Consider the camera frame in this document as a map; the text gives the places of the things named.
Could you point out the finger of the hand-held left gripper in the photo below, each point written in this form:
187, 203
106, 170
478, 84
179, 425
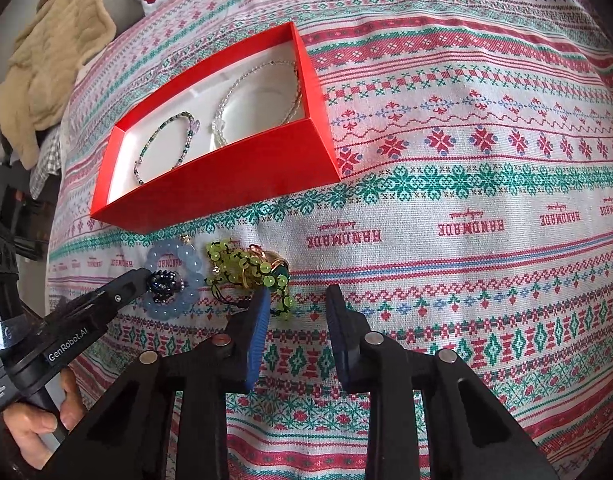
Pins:
121, 290

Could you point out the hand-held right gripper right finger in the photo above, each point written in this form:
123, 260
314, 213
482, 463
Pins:
336, 340

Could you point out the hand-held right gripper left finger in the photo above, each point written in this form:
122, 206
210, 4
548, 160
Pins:
256, 340

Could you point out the black beaded ornament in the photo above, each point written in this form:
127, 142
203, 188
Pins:
164, 284

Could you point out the red jewelry box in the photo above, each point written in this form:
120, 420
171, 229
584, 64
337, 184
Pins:
211, 185

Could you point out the person's left hand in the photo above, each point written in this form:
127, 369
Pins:
31, 425

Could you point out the black chair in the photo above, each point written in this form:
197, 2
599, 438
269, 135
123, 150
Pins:
21, 210

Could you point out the checkered bed sheet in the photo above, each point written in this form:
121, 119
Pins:
46, 160

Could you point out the printed blanket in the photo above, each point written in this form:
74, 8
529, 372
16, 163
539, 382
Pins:
436, 160

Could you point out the beige quilted blanket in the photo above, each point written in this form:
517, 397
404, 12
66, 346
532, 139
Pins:
61, 60

